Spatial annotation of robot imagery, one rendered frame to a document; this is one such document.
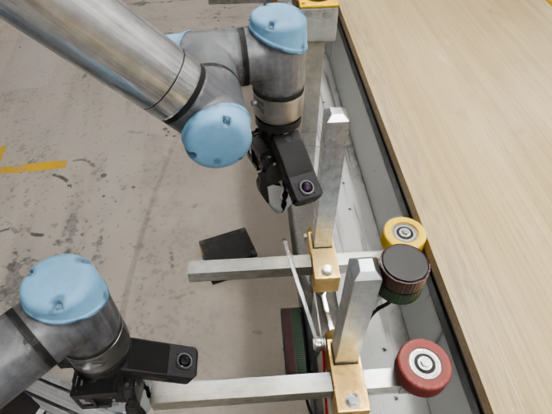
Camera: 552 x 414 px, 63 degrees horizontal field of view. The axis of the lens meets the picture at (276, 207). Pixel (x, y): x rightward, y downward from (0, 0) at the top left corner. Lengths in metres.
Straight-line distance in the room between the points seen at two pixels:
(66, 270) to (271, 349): 1.28
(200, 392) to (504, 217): 0.65
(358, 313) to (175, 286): 1.35
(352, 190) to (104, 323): 0.94
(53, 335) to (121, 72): 0.26
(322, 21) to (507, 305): 0.58
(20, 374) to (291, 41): 0.47
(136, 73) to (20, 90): 2.83
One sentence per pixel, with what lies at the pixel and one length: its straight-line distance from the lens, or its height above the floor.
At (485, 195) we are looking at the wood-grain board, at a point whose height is 0.90.
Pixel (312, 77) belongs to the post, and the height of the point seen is 1.07.
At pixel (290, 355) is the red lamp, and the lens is 0.94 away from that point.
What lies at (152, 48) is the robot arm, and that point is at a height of 1.35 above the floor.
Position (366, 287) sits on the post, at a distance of 0.57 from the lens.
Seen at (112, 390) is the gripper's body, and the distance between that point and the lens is 0.67.
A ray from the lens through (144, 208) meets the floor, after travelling 2.20.
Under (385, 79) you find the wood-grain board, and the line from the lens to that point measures 1.29.
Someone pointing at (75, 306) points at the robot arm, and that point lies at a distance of 0.49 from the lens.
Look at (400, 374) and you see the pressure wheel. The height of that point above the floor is 0.90.
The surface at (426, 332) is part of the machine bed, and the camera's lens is 0.98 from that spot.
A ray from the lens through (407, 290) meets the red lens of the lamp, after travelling 0.57.
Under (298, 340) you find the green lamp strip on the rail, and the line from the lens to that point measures 0.95.
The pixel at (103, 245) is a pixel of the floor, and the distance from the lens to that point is 2.11.
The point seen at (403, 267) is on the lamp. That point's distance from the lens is 0.56.
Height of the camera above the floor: 1.56
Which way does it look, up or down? 47 degrees down
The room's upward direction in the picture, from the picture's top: straight up
